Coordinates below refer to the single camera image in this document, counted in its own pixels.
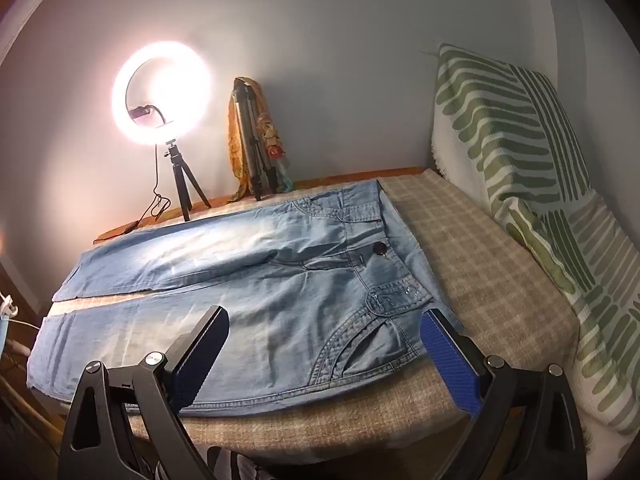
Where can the folded silver tripod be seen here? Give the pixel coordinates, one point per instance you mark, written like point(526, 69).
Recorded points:
point(250, 135)

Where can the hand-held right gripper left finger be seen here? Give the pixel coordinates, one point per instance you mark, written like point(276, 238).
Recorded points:
point(200, 355)

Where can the beige plaid blanket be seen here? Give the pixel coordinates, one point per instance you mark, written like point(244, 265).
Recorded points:
point(475, 260)

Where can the person's dark striped trousers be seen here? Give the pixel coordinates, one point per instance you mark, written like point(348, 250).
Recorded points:
point(235, 462)

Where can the white green leaf-patterned blanket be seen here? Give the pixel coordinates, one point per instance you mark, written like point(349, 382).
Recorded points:
point(500, 125)

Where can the black phone holder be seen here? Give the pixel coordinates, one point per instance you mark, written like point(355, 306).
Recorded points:
point(145, 111)

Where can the light blue denim pants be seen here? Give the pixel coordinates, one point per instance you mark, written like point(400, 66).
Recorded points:
point(250, 285)

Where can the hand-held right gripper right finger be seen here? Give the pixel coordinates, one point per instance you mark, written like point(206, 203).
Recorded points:
point(450, 355)

